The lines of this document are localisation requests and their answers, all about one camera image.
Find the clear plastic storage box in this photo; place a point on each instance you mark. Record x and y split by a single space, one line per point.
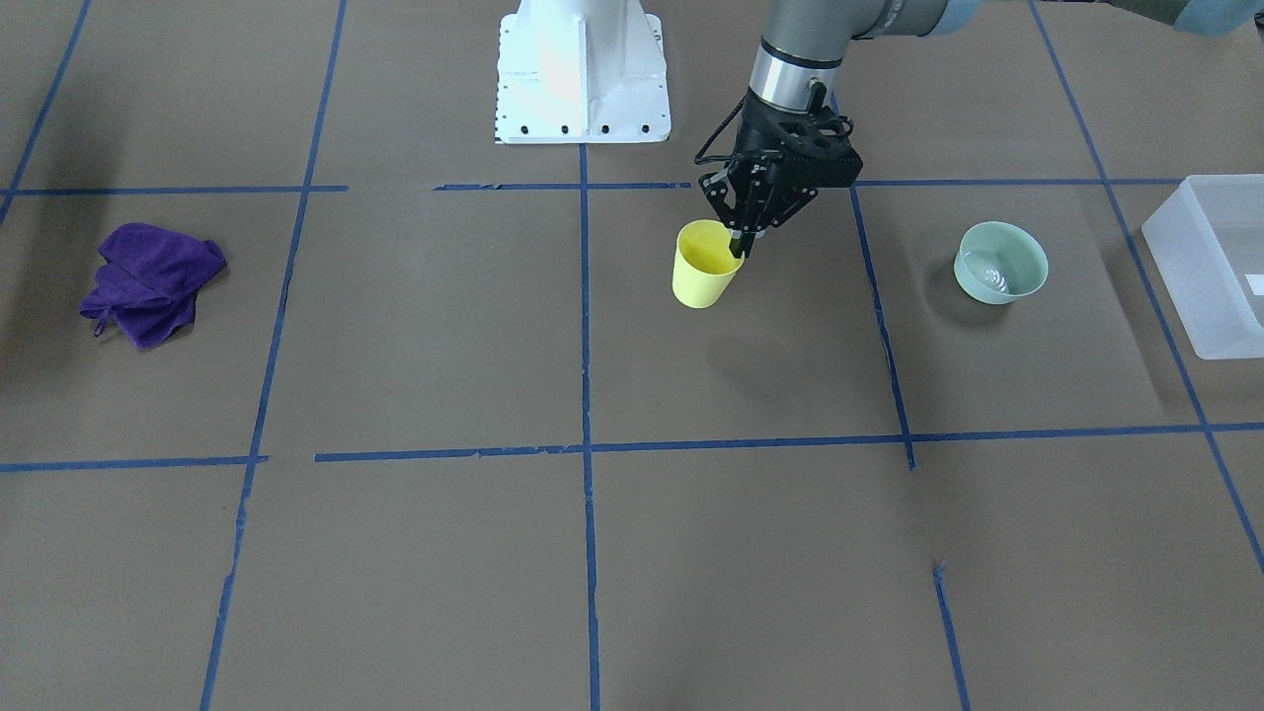
1207 242

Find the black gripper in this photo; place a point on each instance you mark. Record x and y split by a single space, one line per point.
758 125

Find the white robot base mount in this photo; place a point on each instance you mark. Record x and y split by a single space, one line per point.
581 72

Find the purple cloth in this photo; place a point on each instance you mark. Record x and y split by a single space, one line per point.
149 282

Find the yellow plastic cup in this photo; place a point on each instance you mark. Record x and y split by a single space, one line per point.
704 263

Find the light green bowl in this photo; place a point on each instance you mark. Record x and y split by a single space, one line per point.
999 263

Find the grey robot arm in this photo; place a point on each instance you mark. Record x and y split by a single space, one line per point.
804 42

